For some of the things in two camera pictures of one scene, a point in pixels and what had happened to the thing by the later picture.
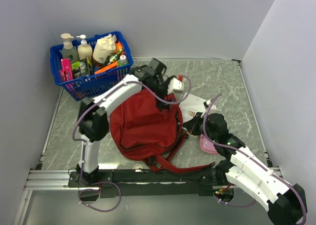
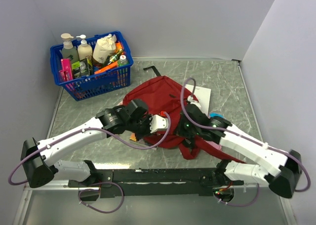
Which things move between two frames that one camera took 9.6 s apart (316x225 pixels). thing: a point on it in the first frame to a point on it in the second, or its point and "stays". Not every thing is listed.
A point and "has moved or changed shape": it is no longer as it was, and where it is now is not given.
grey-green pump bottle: [68, 49] stays
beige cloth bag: [103, 47] stays
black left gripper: [161, 105] to [139, 135]
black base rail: [132, 183] stays
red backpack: [154, 135] has moved or changed shape
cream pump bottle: [84, 50] stays
